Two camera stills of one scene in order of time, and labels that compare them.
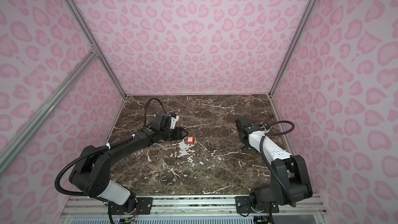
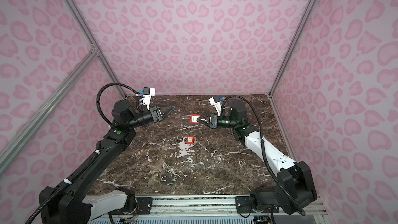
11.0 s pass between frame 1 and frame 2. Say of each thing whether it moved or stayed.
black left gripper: moved
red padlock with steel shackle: stayed
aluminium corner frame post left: stayed
